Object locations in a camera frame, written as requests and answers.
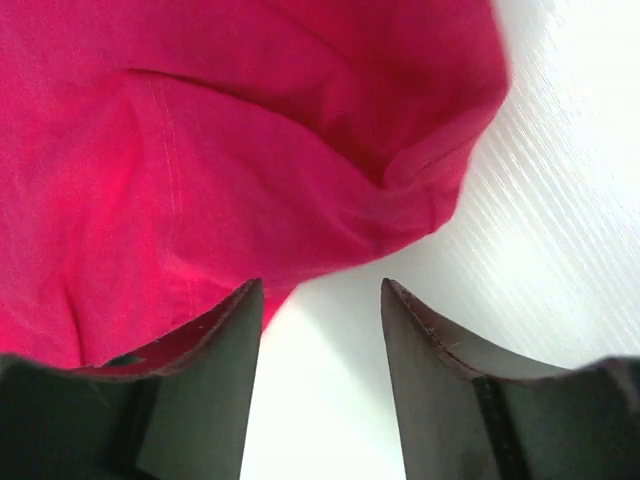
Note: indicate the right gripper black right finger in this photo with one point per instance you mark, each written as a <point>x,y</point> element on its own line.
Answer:
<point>469,409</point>

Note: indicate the red t shirt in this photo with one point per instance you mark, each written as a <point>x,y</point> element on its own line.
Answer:
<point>155,155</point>

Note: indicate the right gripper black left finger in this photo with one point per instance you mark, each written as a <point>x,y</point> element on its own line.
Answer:
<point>176,408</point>

